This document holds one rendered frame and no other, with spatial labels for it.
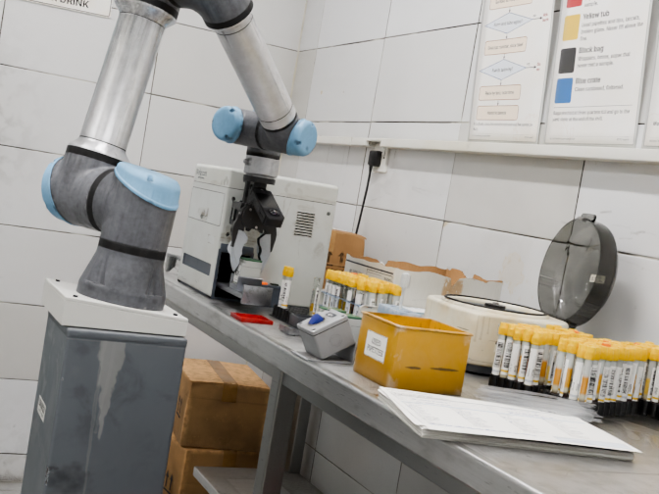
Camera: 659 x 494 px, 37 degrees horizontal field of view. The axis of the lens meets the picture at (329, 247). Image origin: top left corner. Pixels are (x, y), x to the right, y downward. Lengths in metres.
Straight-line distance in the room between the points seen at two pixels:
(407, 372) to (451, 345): 0.08
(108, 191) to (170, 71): 1.87
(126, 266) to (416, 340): 0.50
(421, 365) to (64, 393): 0.57
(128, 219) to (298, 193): 0.70
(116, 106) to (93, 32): 1.71
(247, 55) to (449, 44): 1.00
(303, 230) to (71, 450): 0.87
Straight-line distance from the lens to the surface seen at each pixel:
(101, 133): 1.79
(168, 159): 3.55
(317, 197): 2.31
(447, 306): 1.86
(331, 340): 1.65
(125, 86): 1.80
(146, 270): 1.68
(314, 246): 2.32
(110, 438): 1.69
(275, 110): 1.94
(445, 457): 1.26
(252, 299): 2.10
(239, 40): 1.83
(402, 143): 2.79
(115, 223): 1.69
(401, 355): 1.51
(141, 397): 1.68
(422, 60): 2.86
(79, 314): 1.64
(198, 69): 3.58
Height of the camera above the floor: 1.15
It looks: 3 degrees down
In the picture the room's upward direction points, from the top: 10 degrees clockwise
